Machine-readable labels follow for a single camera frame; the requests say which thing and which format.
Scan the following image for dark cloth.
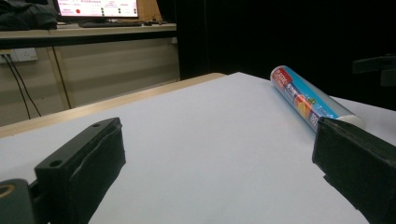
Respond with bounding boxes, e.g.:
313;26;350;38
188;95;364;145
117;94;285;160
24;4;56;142
0;0;60;32

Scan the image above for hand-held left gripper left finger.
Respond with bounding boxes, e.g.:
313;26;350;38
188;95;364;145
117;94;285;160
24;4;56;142
34;117;127;224

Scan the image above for white wall socket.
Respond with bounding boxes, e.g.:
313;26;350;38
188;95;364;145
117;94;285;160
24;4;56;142
9;47;38;63

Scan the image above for black keyboard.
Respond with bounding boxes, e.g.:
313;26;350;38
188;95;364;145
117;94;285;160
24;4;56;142
78;21;144;29

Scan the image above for dark metal stand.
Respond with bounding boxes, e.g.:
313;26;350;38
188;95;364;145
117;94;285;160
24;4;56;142
352;53;396;88

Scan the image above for computer monitor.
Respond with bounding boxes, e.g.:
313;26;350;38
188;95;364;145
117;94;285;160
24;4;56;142
52;0;140;22

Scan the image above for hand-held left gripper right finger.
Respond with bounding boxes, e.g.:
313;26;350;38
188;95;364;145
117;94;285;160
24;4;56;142
311;117;396;224

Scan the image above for black cable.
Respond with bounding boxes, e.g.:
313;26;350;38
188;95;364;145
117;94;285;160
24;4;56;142
2;54;32;120
7;53;42;118

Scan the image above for blue plastic wrap roll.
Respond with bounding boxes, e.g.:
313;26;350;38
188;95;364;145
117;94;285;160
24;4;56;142
269;64;367;132

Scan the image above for beige desk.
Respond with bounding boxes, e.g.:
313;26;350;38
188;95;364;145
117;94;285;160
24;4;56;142
0;22;181;127

